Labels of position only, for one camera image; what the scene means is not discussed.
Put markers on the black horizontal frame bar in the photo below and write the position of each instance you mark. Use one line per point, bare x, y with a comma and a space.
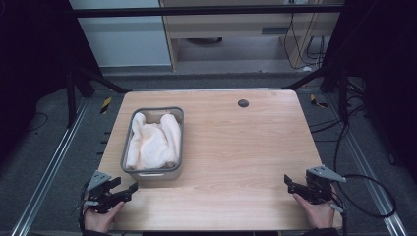
196, 11

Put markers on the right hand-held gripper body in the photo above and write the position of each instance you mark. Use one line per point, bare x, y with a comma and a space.
319, 183

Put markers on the white towel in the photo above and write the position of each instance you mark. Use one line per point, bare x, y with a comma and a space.
152, 144

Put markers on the aluminium floor rail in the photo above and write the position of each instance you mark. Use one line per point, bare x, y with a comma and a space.
49, 170
370, 173

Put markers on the grey plastic basket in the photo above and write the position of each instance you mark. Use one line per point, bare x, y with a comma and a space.
154, 173

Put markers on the person's left hand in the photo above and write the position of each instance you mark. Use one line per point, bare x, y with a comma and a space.
101, 219

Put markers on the black curtain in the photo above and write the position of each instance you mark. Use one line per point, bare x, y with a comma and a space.
387, 65
32, 65

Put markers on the yellow black tape marker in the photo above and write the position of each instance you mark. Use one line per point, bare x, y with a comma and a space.
316, 101
106, 105

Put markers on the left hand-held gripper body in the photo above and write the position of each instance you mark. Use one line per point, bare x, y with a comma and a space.
97, 185

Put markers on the white cabinet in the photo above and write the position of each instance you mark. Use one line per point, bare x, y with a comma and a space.
124, 39

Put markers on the person's right hand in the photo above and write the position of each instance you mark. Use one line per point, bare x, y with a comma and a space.
316, 213

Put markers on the light wooden desk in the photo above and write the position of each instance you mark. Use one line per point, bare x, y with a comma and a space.
229, 23

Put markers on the black metal stand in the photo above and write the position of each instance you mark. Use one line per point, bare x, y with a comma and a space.
71, 98
343, 98

